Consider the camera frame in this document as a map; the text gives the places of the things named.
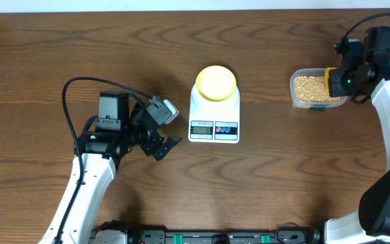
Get yellow measuring scoop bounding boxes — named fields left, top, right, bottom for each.
left=324, top=67, right=337, bottom=92

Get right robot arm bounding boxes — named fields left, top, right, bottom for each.
left=321, top=26, right=390, bottom=243

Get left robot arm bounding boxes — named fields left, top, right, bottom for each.
left=41, top=91, right=181, bottom=243

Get white digital kitchen scale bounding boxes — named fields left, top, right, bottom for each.
left=188, top=85, right=240, bottom=144

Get pale yellow bowl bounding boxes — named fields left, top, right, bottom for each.
left=195, top=66, right=237, bottom=102

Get clear plastic container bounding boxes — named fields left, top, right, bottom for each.
left=290, top=68, right=347, bottom=108

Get soybeans in container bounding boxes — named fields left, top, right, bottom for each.
left=294, top=76, right=342, bottom=102

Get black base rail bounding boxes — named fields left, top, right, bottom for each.
left=89, top=220, right=323, bottom=244

